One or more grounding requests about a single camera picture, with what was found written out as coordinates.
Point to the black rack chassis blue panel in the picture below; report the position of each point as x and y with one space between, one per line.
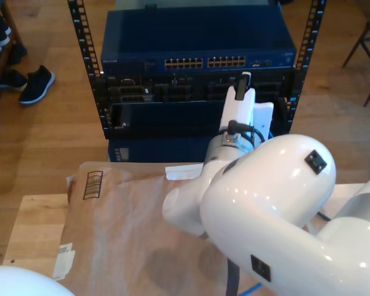
172 117

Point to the black rack server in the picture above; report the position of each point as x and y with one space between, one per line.
172 87

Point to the grey flat device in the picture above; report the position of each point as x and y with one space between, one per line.
203 3

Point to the dark blue metal case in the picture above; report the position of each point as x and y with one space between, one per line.
160 149

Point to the brown paper mailer bag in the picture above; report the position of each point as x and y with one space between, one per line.
126 222

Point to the black sneaker grey sole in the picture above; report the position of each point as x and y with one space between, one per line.
37 86
13 80

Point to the dark plain shoe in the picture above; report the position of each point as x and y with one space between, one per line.
18 54

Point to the wooden shoe shelf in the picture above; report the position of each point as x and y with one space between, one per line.
12 23

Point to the blue network switch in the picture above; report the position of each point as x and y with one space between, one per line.
197 37

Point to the black rack frame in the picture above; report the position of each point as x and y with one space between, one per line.
86 55

